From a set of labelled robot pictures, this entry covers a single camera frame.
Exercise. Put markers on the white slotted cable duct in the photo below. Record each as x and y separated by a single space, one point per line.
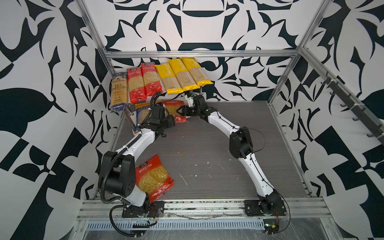
162 225

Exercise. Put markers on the red spaghetti pack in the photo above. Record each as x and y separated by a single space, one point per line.
136 85
151 79

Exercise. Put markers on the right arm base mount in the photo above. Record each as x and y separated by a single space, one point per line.
255 208

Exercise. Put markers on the red macaroni bag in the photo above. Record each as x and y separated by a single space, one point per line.
172 106
153 178

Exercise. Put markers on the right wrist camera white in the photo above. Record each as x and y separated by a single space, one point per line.
190 99

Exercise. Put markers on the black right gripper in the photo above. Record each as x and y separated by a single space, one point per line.
184 108

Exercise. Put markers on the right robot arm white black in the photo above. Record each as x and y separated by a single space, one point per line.
241 148

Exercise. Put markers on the yellow pastatime spaghetti pack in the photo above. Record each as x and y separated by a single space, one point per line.
182 74
197 72
169 79

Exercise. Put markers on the blue gold spaghetti pack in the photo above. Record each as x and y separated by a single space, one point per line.
119 92

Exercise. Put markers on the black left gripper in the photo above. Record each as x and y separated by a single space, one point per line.
169 119

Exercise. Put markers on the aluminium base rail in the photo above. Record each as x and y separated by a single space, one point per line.
212 209

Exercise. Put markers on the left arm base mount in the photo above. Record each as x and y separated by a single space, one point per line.
150 210

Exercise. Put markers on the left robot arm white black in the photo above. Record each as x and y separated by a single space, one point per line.
117 179

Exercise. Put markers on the yellow Pastatime spaghetti pack front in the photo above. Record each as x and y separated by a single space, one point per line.
169 79

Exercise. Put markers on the blue orecchiette pasta bag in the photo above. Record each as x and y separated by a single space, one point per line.
142 111

